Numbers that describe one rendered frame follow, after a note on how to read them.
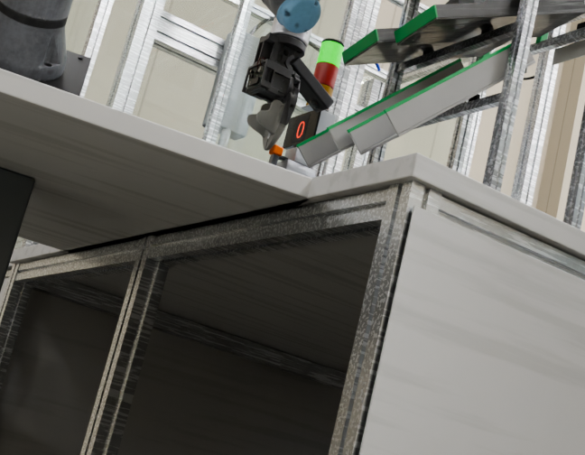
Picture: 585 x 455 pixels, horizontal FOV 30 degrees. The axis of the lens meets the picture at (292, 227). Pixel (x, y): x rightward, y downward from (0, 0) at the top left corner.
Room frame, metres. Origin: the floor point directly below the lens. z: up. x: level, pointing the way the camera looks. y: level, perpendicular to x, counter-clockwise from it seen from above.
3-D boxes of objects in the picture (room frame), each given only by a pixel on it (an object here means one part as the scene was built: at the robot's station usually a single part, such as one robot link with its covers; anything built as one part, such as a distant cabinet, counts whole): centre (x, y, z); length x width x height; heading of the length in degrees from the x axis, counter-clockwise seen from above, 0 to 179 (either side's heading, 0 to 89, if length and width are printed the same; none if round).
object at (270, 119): (1.93, 0.09, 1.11); 0.06 x 0.03 x 0.09; 119
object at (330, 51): (2.21, 0.01, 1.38); 0.05 x 0.05 x 0.05
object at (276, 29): (1.94, 0.09, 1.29); 0.08 x 0.08 x 0.05
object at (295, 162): (1.99, 0.01, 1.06); 0.08 x 0.04 x 0.07; 119
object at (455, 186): (2.20, -0.37, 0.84); 1.50 x 1.41 x 0.03; 29
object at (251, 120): (1.96, 0.10, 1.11); 0.06 x 0.03 x 0.09; 119
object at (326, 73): (2.21, 0.01, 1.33); 0.05 x 0.05 x 0.05
